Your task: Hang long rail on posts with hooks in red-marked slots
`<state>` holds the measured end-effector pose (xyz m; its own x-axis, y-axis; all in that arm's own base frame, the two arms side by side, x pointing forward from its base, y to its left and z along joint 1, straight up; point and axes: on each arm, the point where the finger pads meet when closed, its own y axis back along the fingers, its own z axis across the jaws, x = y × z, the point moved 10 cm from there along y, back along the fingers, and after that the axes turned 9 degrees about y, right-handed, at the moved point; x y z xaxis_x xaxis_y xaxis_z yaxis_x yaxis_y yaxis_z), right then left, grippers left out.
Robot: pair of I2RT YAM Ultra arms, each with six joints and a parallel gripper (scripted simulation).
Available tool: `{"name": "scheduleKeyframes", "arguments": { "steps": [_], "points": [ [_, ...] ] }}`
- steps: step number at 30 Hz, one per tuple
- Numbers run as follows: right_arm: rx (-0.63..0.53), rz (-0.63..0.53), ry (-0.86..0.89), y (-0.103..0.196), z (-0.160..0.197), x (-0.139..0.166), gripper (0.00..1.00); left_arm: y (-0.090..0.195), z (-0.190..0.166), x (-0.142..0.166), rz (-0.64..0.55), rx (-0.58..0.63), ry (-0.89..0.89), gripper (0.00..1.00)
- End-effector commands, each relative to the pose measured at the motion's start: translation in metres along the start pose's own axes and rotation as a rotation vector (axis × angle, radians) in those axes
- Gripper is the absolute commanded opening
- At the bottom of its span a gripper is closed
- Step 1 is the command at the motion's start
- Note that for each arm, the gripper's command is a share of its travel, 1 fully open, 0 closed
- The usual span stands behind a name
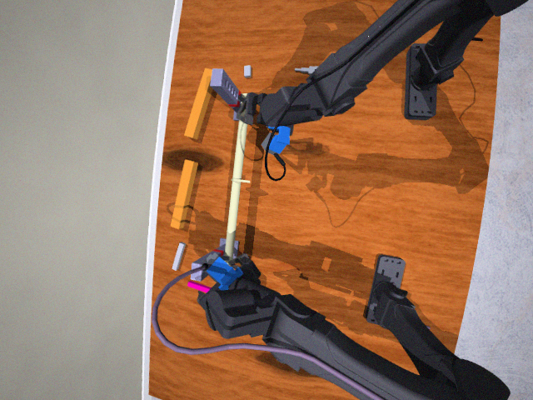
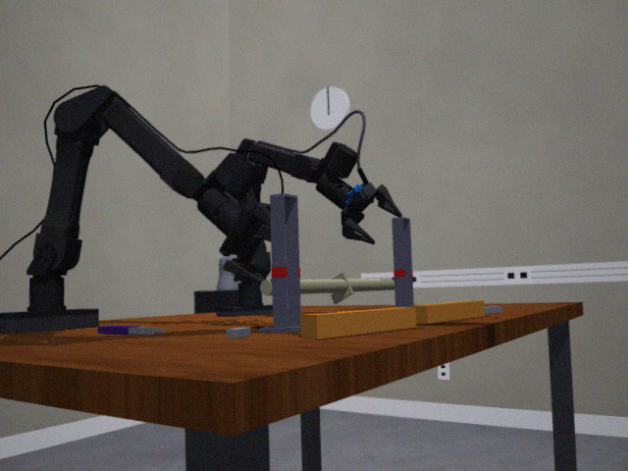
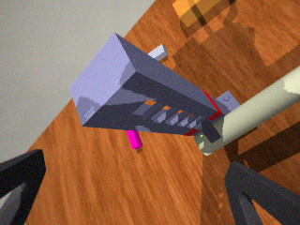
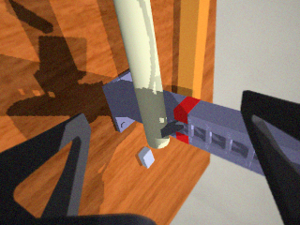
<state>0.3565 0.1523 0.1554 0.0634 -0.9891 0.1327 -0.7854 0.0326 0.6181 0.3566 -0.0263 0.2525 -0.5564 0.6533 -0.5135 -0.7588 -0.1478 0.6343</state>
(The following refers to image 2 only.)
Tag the tan wooden block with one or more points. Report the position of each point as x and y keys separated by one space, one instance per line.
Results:
x=442 y=312
x=329 y=325

